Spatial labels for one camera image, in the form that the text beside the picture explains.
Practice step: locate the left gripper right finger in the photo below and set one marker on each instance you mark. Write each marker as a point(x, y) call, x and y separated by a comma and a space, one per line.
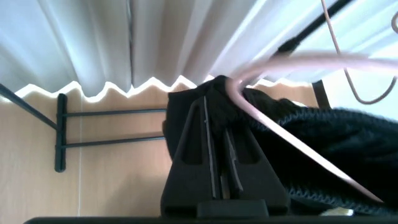
point(261, 189)

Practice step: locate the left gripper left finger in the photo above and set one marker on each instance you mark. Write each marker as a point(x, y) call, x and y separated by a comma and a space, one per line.
point(186, 186)

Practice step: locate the pink clothes hanger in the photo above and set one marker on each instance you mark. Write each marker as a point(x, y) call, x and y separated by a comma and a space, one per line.
point(331, 31)
point(311, 153)

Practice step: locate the black garment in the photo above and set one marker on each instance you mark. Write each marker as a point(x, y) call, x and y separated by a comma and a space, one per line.
point(342, 137)

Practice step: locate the black clothes rack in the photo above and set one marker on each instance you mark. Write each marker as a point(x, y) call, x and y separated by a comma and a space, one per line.
point(61, 133)

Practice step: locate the beige curtain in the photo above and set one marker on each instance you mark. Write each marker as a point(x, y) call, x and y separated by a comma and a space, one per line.
point(93, 37)

